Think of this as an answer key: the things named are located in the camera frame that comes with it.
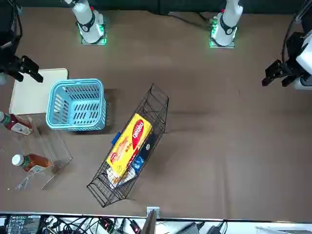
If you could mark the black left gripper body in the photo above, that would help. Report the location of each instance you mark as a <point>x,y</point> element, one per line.
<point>293,44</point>

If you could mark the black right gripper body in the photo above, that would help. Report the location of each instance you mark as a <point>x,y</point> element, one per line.
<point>9,63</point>

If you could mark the amber tea bottle white cap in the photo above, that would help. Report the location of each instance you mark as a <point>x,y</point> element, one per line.
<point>36,161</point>
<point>12,122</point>

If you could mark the blue Oreo cookie pack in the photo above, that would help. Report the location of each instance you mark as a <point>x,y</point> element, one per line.
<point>116,138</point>

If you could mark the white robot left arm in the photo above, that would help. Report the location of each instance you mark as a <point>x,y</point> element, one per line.
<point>226,24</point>

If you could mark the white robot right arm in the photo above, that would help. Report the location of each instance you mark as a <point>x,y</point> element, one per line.
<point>87,22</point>

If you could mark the light blue plastic shopping basket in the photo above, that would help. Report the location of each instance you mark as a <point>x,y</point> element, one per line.
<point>73,124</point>

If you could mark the clear acrylic beverage shelf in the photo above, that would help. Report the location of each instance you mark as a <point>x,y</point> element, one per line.
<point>56,148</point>

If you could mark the cream rectangular tray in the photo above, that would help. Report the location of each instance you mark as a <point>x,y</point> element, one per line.
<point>36,92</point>

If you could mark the yellow biscuit box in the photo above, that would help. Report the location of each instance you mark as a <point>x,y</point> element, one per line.
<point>129,143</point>

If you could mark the brown chocolate cookie box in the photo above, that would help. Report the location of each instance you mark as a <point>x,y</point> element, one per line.
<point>147,143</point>

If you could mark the white cracker box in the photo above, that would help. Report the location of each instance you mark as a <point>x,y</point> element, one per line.
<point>114,179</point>

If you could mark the black labelled power adapter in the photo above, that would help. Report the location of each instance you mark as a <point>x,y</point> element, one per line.
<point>22,224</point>

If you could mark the black power brick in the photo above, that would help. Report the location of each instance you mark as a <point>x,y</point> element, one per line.
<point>217,229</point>
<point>192,228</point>

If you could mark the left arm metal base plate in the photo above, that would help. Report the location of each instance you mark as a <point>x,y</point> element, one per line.
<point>212,44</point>

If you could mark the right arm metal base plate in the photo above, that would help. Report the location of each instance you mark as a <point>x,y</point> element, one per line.
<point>103,40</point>

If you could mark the aluminium profile post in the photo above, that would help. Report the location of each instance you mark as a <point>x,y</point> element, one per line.
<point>150,221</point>

